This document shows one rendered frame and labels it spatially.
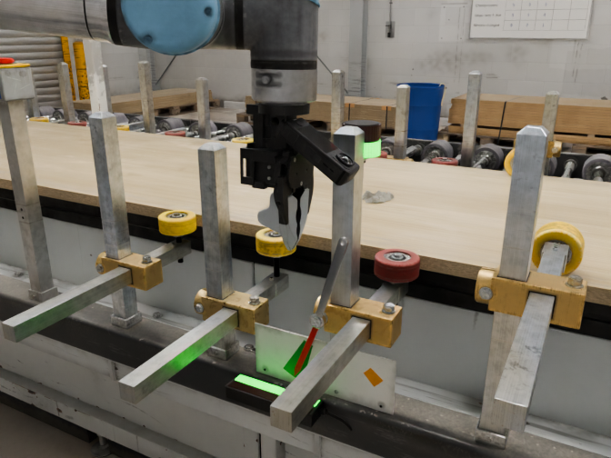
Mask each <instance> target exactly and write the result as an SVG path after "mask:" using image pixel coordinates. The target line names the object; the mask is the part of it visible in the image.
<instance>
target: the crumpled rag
mask: <svg viewBox="0 0 611 458"><path fill-rule="evenodd" d="M393 198H394V195H393V194H391V193H390V192H387V193H386V192H380V191H379V190H378V191H377V192H376V193H374V194H372V193H371V192H370V191H368V190H366V192H365V193H364V194H363V195H362V200H366V203H375V204H377V203H378V202H384V203H385V202H386V201H389V200H391V199H393Z"/></svg>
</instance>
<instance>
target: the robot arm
mask: <svg viewBox="0 0 611 458"><path fill-rule="evenodd" d="M319 7H320V3H319V0H0V29H6V30H14V31H21V32H28V33H36V34H43V35H58V36H65V37H73V38H80V39H87V40H95V41H102V42H108V43H110V44H112V45H122V46H130V47H137V48H144V49H151V50H153V51H155V52H158V53H160V54H164V55H187V54H191V53H193V52H195V51H197V50H199V49H217V50H250V59H251V61H250V65H251V95H252V99H253V100H254V101H257V102H261V103H257V104H255V105H254V104H247V105H246V113H247V114H248V115H253V140H254V142H252V143H248V144H246V146H245V147H241V148H240V179H241V184H248V185H252V188H257V189H266V188H267V187H270V188H274V192H272V193H271V194H270V203H269V206H268V207H267V208H266V209H263V210H260V211H259V212H258V214H257V220H258V222H259V223H260V224H261V225H263V226H265V227H267V228H269V229H271V230H273V231H276V232H278V233H280V234H281V236H282V239H283V242H284V244H285V247H286V249H287V250H289V251H292V250H293V249H295V247H296V245H297V243H298V242H299V240H300V238H301V235H302V232H303V230H304V228H305V225H306V219H307V215H308V214H309V210H310V205H311V201H312V197H313V192H314V166H315V167H316V168H317V169H318V170H319V171H321V172H322V173H323V174H324V175H325V176H327V177H328V178H329V179H330V180H331V181H333V182H334V183H335V184H336V185H343V184H346V183H348V182H349V181H351V180H353V178H354V177H355V175H356V173H357V172H358V170H359V168H360V166H359V164H357V163H356V162H355V161H354V160H353V159H352V158H351V157H350V156H348V155H347V154H345V153H344V152H343V151H341V150H340V149H339V148H338V147H337V146H335V145H334V144H333V143H332V142H330V141H329V140H328V139H327V138H326V137H324V136H323V135H322V134H321V133H319V132H318V131H317V130H316V129H315V128H314V127H313V126H312V125H311V124H309V123H308V122H307V121H306V120H305V119H303V118H297V119H296V116H297V115H308V114H309V112H310V104H309V103H311V102H314V101H315V100H316V99H317V44H318V8H319ZM244 158H245V172H246V176H244Z"/></svg>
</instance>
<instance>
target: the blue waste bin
mask: <svg viewBox="0 0 611 458"><path fill-rule="evenodd" d="M400 85H409V86H410V100H409V115H408V129H407V138H412V139H423V140H433V141H435V140H437V135H438V128H439V121H440V114H441V107H442V105H443V100H444V97H445V94H446V86H445V84H433V83H402V84H397V85H396V86H397V87H398V86H400ZM444 88H445V92H444ZM443 94H444V95H443Z"/></svg>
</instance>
